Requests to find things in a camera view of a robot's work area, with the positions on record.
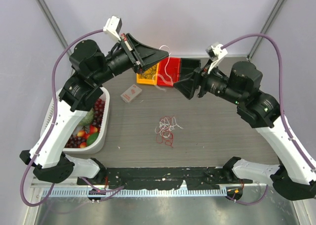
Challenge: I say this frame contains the white plastic basket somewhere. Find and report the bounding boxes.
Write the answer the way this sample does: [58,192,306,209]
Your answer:
[40,87,110,154]

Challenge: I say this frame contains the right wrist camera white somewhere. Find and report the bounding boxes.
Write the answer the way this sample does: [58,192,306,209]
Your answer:
[206,42,228,74]

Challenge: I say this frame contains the dark red grape bunch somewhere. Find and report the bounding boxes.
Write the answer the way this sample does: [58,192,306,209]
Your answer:
[92,98,105,129]

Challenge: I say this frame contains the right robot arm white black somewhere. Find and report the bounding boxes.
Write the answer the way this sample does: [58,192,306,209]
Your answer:
[173,61,316,201]

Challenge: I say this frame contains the red wire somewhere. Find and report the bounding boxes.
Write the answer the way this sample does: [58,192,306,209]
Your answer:
[155,115,176,148]

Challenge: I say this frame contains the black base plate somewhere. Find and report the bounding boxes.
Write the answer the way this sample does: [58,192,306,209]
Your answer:
[76,166,252,190]

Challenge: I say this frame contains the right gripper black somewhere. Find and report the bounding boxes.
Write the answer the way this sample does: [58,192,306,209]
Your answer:
[172,58,242,105]

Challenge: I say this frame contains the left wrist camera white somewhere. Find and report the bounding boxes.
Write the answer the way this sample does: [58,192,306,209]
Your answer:
[103,15,122,42]

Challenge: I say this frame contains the yellow plastic bin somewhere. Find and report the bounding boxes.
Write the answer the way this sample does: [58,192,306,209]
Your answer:
[136,63,160,85]

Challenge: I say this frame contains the small peach fruits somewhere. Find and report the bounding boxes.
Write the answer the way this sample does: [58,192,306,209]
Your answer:
[77,125,99,149]

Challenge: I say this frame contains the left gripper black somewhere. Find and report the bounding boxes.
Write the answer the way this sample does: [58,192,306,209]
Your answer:
[92,33,169,86]

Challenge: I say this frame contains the purple wire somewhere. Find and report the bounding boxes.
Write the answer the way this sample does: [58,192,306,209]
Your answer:
[139,71,158,80]

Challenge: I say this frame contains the playing card box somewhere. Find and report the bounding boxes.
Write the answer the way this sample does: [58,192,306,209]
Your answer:
[120,84,142,103]

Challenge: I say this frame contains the white slotted cable duct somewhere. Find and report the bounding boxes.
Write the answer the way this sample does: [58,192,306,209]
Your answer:
[50,187,227,198]

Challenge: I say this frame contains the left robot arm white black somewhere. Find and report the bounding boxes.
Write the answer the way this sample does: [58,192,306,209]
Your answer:
[20,34,168,185]

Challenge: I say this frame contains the red plastic bin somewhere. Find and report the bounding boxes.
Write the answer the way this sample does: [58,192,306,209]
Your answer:
[157,57,181,87]

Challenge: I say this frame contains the aluminium frame rail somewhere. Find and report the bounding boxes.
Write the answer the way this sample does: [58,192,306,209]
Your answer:
[31,182,78,188]

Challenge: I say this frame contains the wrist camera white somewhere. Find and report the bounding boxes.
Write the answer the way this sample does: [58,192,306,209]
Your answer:
[103,15,122,42]
[206,42,228,74]

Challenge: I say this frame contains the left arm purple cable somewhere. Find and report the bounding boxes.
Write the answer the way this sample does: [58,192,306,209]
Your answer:
[19,29,109,207]

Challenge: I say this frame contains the small red grape bunch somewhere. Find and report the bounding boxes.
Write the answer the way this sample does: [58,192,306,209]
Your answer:
[65,136,87,149]

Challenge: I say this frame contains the black plastic bin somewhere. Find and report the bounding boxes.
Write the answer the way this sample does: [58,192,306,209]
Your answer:
[178,58,201,81]

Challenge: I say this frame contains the green melon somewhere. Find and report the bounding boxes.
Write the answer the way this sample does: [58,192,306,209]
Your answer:
[78,108,94,126]

